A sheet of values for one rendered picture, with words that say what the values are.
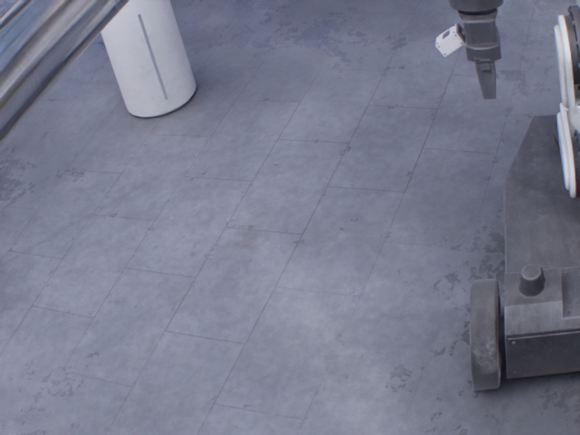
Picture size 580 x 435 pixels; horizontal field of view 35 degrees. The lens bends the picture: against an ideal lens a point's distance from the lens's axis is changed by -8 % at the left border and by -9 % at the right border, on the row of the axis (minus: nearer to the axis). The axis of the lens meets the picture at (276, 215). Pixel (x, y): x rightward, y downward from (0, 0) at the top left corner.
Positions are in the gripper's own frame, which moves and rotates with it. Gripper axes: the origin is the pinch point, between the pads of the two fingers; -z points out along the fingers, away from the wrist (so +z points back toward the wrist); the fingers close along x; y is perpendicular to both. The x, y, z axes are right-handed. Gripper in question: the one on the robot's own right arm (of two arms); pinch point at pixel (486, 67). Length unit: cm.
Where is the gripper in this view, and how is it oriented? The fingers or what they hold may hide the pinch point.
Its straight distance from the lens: 152.3
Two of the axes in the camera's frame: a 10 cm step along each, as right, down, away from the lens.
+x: -1.9, 4.9, -8.5
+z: -1.9, -8.7, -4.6
